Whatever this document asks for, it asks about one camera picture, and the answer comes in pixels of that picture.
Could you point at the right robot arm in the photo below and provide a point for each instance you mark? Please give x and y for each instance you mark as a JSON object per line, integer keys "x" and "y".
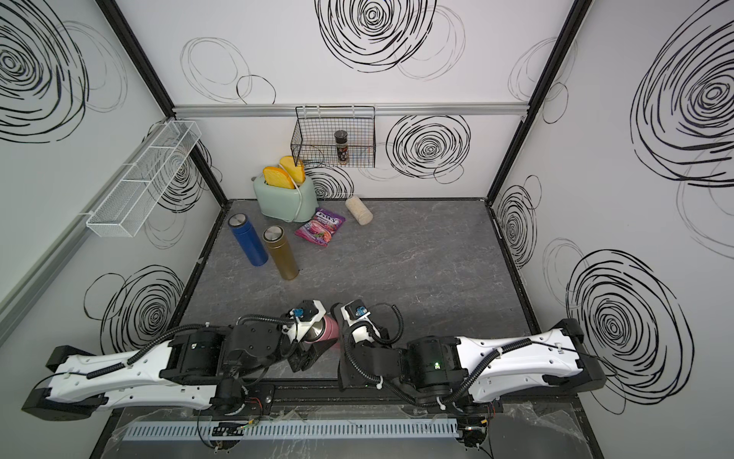
{"x": 460, "y": 372}

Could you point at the blue thermos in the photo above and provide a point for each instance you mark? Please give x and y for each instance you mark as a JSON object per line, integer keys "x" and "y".
{"x": 248, "y": 239}

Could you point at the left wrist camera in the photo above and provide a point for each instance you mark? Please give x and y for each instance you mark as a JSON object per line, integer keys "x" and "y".
{"x": 308, "y": 315}

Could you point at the white mesh wall shelf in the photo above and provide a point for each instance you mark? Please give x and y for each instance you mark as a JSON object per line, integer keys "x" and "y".
{"x": 162, "y": 175}

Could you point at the blue and grey cloth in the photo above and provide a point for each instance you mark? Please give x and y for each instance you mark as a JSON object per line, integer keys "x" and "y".
{"x": 336, "y": 314}

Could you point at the pink thermos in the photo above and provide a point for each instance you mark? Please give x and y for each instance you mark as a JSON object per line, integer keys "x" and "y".
{"x": 322, "y": 331}

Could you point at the gold thermos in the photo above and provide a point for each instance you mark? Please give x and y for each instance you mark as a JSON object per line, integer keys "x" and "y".
{"x": 280, "y": 251}

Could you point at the mint green toaster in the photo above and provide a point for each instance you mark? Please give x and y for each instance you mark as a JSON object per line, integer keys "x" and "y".
{"x": 289, "y": 205}

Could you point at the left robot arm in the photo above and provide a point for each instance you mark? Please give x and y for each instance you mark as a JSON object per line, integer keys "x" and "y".
{"x": 197, "y": 366}

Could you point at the yellow toast slice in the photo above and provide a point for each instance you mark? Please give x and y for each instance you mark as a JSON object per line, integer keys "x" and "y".
{"x": 275, "y": 176}
{"x": 294, "y": 168}

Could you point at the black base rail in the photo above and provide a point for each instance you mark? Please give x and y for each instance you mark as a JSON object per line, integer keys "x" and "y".
{"x": 270, "y": 397}

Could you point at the purple candy bag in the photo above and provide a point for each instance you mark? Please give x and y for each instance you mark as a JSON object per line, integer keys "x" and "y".
{"x": 321, "y": 228}

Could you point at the dark spice bottle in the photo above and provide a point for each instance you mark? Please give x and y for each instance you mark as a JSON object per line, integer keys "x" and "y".
{"x": 342, "y": 147}

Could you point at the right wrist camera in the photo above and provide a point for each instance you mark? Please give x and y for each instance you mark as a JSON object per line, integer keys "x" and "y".
{"x": 357, "y": 323}

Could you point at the rear yellow toast slice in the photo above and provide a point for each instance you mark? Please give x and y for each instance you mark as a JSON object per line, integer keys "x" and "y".
{"x": 294, "y": 168}

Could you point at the white slotted cable duct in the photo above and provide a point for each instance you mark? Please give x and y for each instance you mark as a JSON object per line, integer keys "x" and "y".
{"x": 292, "y": 430}

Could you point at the black wire basket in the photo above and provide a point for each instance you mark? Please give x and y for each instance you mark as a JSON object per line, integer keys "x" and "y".
{"x": 313, "y": 140}

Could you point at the clear jar of oats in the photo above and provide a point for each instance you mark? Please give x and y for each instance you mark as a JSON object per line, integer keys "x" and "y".
{"x": 359, "y": 210}

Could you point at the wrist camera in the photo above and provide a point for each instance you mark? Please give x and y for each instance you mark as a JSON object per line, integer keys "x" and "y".
{"x": 308, "y": 315}
{"x": 357, "y": 323}

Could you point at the front yellow toast slice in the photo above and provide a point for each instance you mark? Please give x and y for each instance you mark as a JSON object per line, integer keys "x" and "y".
{"x": 275, "y": 176}

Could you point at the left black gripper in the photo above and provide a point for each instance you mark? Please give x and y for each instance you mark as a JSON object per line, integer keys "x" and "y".
{"x": 306, "y": 358}

